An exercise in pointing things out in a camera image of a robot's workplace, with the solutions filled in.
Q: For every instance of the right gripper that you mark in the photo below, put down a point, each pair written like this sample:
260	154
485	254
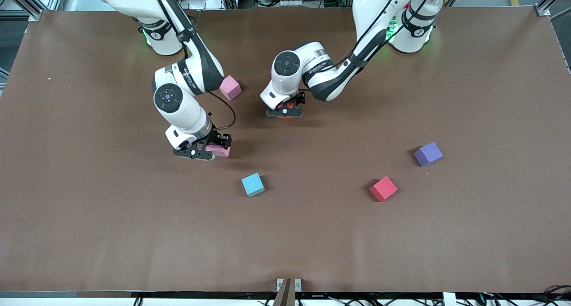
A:
219	139

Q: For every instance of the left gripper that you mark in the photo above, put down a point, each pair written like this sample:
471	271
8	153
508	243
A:
298	99

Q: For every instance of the orange foam block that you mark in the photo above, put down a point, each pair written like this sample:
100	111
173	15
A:
287	105

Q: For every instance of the pink foam block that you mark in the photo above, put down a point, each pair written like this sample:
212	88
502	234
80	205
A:
232	88
221	151

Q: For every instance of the red foam block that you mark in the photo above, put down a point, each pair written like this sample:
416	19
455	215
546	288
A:
383	188

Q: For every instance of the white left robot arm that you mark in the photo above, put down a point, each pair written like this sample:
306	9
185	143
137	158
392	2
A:
330	78

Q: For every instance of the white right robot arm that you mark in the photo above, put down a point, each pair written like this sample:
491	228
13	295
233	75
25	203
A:
196	69

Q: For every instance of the blue foam block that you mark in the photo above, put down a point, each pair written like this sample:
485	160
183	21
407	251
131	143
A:
253	184

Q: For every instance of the purple foam block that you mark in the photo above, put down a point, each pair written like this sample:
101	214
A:
428	154

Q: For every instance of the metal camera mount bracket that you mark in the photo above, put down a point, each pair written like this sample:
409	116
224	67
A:
288	288

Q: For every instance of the aluminium frame profile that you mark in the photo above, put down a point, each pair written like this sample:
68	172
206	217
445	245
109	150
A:
24	5
551	2

